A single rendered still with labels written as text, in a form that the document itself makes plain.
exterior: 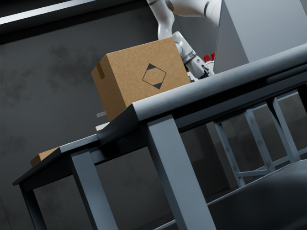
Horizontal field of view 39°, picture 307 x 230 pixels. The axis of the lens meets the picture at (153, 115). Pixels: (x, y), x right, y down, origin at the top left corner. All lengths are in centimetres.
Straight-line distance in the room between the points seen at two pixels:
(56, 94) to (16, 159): 78
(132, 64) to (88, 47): 317
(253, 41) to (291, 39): 15
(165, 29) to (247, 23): 86
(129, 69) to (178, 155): 80
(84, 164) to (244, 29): 65
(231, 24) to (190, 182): 64
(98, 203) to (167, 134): 50
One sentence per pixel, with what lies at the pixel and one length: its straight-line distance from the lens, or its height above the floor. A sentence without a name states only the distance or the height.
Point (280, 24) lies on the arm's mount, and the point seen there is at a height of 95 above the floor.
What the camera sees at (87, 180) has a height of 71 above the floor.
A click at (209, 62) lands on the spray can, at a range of 233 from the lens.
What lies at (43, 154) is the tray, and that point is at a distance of 181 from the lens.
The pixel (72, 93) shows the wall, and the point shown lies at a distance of 466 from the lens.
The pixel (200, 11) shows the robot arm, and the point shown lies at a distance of 169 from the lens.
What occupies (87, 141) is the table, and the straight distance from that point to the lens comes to 131.
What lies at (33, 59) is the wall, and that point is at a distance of 473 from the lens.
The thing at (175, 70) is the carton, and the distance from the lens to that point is 173.
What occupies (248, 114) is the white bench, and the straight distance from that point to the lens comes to 371.
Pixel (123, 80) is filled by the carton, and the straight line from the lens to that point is 163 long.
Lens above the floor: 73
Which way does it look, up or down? 4 degrees up
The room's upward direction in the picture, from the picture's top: 21 degrees counter-clockwise
